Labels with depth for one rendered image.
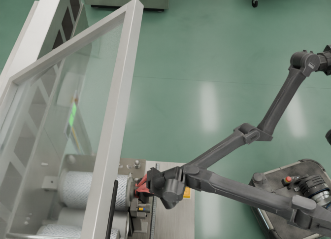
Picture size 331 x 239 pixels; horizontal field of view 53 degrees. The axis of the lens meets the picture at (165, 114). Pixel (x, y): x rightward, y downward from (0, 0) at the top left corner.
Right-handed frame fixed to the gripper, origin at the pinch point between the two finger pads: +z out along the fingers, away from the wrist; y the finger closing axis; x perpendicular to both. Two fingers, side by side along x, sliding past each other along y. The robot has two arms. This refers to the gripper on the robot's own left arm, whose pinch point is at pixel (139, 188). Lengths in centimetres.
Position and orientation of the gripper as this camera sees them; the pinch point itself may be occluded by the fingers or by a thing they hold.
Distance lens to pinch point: 133.4
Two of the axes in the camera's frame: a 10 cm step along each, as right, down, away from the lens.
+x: -6.1, -5.2, -6.0
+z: -7.9, 3.8, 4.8
